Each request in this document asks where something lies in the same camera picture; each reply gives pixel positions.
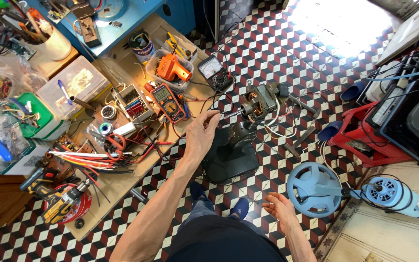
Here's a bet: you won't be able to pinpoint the clear lidded storage box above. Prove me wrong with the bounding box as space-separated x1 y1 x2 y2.
36 55 112 121

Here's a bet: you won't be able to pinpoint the wooden handled tool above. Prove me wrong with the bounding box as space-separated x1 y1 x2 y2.
283 125 318 159

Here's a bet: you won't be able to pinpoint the black fan base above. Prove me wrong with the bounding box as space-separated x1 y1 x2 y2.
201 120 260 184

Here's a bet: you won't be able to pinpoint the open tin can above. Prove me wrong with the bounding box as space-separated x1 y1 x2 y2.
128 30 156 65

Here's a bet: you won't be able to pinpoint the orange digital multimeter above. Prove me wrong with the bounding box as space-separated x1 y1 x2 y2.
151 83 187 123

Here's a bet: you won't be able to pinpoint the person's right hand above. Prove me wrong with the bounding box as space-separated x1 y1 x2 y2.
262 192 301 236

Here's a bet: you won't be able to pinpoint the green lidded container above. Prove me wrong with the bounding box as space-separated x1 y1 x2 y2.
12 92 69 141

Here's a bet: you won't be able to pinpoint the blue slipper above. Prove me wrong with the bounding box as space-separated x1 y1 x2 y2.
317 120 344 142
340 80 367 102

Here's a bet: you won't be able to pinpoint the metal tube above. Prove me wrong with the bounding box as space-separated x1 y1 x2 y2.
69 95 96 112

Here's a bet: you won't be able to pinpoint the heap of clear plastic bags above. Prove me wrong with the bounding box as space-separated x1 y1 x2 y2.
0 55 48 172

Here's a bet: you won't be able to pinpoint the green circuit board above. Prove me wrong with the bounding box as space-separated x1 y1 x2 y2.
4 38 36 61

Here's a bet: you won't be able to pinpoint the black analog multimeter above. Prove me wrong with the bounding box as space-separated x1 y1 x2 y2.
197 55 234 92

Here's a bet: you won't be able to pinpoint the white printed paper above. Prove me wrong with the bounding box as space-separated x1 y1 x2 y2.
3 145 51 176

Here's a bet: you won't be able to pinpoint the person's blue shoe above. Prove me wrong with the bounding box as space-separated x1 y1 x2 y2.
230 197 250 220
189 181 207 201

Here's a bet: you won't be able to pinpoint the white bucket of tools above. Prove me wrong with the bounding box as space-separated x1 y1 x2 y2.
23 8 73 62

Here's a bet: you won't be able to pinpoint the person's left hand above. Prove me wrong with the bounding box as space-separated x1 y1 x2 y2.
184 109 222 163

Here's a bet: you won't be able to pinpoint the bundle of coloured wires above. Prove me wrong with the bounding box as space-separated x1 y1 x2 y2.
47 148 134 175

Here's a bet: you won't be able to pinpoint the person's left blue shoe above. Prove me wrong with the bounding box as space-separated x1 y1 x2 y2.
189 181 207 201

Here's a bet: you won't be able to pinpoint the brown metal tool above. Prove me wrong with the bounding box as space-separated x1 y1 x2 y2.
69 0 103 49

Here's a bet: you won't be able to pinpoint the red plastic stool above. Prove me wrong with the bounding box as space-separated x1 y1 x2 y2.
327 101 412 168

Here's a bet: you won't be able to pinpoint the red round tin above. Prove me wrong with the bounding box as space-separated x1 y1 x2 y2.
44 183 92 224

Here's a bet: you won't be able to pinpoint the person's blue jeans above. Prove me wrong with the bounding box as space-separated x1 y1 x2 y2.
177 196 268 239

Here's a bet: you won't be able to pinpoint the grey solder spool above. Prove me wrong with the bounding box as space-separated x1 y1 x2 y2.
100 105 118 121

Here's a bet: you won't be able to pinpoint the person's right blue shoe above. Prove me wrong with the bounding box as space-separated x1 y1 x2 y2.
230 197 250 220

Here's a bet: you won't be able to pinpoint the orange soldering gun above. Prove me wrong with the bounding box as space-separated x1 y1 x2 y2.
156 53 193 83

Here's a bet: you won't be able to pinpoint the light blue fan stand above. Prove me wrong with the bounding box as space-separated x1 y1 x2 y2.
286 162 419 219

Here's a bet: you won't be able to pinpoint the clear plastic tub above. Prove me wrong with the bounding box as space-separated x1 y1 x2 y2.
145 48 195 92

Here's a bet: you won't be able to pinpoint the round blue cover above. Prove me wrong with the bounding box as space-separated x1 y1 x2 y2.
94 0 129 22

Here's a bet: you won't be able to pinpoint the person's dark shirt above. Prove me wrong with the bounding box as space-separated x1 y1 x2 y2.
166 214 289 262

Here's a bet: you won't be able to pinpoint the bare fan motor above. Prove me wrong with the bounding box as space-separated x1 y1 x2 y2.
224 82 282 123

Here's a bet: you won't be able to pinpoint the heap of cables and devices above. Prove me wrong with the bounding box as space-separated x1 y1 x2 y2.
365 44 419 103

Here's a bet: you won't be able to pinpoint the black appliance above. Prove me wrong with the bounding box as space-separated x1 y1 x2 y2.
364 80 419 168

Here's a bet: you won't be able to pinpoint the metal hammer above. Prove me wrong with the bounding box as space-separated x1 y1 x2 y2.
287 94 322 119

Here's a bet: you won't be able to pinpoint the white board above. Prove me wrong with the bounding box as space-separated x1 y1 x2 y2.
376 0 419 67

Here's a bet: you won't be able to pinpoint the blue and white pen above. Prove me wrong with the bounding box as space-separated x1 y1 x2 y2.
57 79 73 106

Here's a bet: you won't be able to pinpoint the box of yellow tools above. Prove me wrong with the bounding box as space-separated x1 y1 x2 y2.
164 32 198 63

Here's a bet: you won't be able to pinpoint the yellow cordless drill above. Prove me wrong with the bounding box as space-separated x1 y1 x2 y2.
20 167 91 225

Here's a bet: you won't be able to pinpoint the white plastic adapter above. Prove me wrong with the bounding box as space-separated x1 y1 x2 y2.
113 122 137 137

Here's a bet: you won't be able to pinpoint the red test probe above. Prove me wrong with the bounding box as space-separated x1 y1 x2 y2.
125 140 176 146

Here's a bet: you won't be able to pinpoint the white box of small parts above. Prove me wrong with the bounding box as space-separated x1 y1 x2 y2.
113 83 155 124

